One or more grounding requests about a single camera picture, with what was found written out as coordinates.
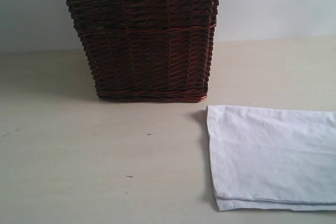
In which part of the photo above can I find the dark brown wicker basket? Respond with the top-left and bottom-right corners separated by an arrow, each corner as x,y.
65,0 -> 219,102

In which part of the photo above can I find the white t-shirt red lettering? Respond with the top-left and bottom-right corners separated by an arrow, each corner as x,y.
206,105 -> 335,211

